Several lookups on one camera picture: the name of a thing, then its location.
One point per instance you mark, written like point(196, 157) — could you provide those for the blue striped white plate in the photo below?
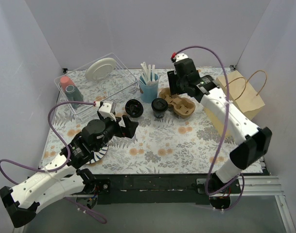
point(100, 154)

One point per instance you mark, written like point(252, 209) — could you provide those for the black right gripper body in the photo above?
point(173, 82)

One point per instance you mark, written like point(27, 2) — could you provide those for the floral patterned table mat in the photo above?
point(167, 145)

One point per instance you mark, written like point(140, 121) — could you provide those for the clear wire dish rack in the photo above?
point(119, 86)

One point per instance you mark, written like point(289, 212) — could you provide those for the dark paper coffee cup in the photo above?
point(159, 113)

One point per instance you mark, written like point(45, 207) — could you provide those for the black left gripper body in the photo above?
point(122, 128)

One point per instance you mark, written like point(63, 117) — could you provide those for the teal plastic cup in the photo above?
point(73, 93)

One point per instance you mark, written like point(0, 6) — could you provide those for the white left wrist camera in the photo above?
point(107, 110)

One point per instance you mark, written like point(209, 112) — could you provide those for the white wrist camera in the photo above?
point(176, 57)
point(107, 110)

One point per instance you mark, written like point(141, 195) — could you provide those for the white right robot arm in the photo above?
point(252, 141)

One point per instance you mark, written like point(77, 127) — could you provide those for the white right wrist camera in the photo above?
point(176, 57)

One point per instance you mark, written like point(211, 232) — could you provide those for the blue cylindrical holder cup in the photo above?
point(148, 92)

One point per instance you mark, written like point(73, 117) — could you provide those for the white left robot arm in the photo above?
point(63, 175)

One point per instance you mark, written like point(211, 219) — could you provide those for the brown pulp cup carrier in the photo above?
point(182, 106)

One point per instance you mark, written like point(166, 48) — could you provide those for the brown paper takeout bag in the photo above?
point(243, 95)

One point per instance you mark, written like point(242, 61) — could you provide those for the white ceramic plate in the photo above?
point(100, 69)

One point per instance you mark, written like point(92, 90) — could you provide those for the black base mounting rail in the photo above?
point(150, 188)

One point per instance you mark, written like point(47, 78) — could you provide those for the white wrapped straw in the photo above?
point(153, 73)
point(145, 72)
point(149, 74)

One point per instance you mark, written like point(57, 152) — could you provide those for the pink plastic cup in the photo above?
point(67, 84)

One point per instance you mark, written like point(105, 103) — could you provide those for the black plastic cup lid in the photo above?
point(159, 105)

